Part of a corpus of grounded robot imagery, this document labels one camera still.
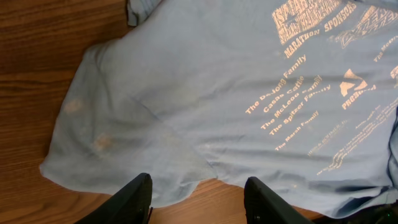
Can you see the light blue printed t-shirt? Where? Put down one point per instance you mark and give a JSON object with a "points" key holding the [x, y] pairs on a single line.
{"points": [[301, 94]]}

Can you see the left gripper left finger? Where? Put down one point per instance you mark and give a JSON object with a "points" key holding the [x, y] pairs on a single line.
{"points": [[130, 205]]}

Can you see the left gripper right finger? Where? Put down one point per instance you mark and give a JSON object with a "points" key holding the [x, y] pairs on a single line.
{"points": [[264, 206]]}

